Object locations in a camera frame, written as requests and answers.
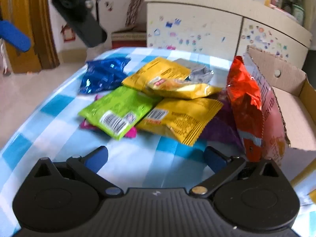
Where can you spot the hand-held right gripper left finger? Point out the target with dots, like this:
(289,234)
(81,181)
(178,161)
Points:
(97,158)

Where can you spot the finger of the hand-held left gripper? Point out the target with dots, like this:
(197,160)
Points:
(14,35)
(84,27)

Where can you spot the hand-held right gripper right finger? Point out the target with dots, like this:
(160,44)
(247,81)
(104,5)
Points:
(214,159)

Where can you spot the purple snack packet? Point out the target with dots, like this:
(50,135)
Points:
(219,126)

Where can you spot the magenta snack packet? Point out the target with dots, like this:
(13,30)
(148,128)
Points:
(130,132)

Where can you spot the blue snack packet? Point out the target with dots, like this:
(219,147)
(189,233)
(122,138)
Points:
(103,75)

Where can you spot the green snack packet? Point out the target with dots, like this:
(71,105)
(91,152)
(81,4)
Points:
(116,106)

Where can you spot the orange-red snack packet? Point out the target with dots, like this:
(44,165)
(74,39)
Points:
(243,96)

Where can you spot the silver snack packet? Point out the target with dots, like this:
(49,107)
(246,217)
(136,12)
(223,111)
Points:
(200,72)

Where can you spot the cardboard box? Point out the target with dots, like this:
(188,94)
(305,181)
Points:
(296,118)

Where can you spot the red carton box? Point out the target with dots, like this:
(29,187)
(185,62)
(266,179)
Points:
(128,39)

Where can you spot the dried branch bundle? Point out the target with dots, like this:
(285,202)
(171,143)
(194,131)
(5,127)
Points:
(134,5)

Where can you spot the cream cabinet with stickers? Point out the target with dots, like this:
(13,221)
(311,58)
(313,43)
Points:
(197,24)

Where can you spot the group of green cans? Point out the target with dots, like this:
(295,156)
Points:
(293,5)

